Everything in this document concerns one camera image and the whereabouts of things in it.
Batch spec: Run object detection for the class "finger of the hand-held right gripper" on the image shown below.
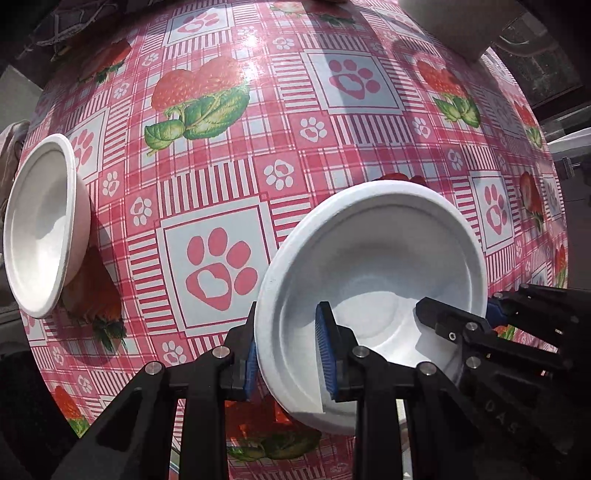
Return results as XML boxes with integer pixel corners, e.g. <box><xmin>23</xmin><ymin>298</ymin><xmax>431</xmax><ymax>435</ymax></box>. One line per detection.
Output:
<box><xmin>487</xmin><ymin>284</ymin><xmax>591</xmax><ymax>352</ymax></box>
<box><xmin>416</xmin><ymin>298</ymin><xmax>573</xmax><ymax>372</ymax></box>

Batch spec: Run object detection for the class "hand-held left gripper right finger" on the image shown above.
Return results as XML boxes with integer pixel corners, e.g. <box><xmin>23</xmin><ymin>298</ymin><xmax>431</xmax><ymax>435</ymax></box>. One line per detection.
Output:
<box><xmin>315</xmin><ymin>300</ymin><xmax>490</xmax><ymax>480</ymax></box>

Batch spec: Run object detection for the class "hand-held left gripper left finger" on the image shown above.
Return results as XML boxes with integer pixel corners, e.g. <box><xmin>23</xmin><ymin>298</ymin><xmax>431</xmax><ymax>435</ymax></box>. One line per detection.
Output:
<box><xmin>51</xmin><ymin>302</ymin><xmax>259</xmax><ymax>480</ymax></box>

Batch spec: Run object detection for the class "white paper bowl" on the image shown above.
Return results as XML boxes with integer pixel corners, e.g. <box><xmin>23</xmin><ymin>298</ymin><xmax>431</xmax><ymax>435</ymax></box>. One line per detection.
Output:
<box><xmin>2</xmin><ymin>134</ymin><xmax>92</xmax><ymax>320</ymax></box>
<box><xmin>254</xmin><ymin>180</ymin><xmax>489</xmax><ymax>435</ymax></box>

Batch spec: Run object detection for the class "pink strawberry paw tablecloth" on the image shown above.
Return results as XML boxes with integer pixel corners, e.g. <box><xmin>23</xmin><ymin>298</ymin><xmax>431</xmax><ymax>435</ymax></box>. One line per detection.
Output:
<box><xmin>18</xmin><ymin>0</ymin><xmax>571</xmax><ymax>480</ymax></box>

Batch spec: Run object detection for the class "beige pitcher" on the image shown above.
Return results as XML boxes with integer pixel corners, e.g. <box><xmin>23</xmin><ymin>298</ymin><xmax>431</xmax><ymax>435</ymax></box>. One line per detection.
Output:
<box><xmin>402</xmin><ymin>0</ymin><xmax>541</xmax><ymax>65</ymax></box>

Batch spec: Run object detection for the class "beige cloth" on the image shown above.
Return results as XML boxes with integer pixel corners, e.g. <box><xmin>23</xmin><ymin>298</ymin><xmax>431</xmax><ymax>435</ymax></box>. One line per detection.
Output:
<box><xmin>0</xmin><ymin>120</ymin><xmax>29</xmax><ymax>204</ymax></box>

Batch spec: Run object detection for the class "dark checked cloth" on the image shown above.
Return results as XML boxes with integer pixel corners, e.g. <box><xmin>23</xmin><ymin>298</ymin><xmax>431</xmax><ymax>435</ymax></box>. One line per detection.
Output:
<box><xmin>28</xmin><ymin>0</ymin><xmax>139</xmax><ymax>61</ymax></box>

